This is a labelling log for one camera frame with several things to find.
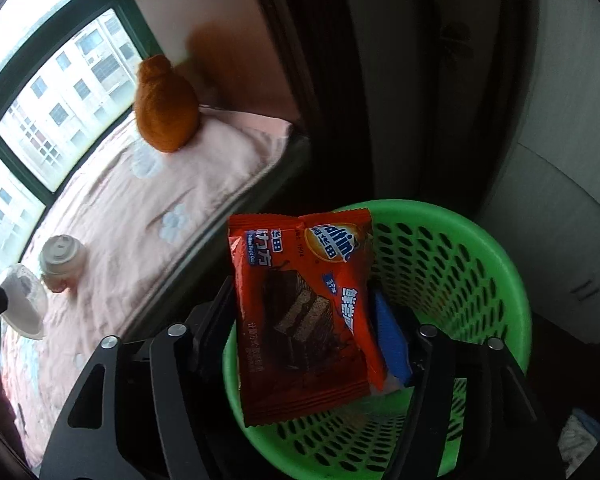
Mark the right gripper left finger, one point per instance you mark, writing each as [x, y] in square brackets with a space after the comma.
[150, 409]

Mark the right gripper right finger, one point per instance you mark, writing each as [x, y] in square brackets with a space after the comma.
[473, 396]

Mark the round clear pudding cup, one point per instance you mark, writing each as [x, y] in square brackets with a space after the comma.
[27, 301]

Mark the white round plastic lid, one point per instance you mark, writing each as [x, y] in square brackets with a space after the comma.
[62, 255]

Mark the red snack wrapper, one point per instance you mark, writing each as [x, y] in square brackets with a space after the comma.
[305, 338]

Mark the red white paper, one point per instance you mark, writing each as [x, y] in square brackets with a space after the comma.
[57, 283]

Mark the green mesh trash basket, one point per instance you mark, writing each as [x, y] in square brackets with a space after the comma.
[447, 271]

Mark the floral cloth on floor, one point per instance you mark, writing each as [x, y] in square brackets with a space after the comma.
[578, 439]

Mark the pink quilted blanket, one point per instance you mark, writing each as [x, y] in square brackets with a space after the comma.
[137, 212]

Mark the large orange citrus fruit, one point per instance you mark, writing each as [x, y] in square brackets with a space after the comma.
[166, 106]

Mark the wooden cabinet side panel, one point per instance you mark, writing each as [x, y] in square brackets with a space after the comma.
[225, 50]

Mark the green window frame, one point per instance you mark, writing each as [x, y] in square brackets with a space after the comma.
[68, 75]

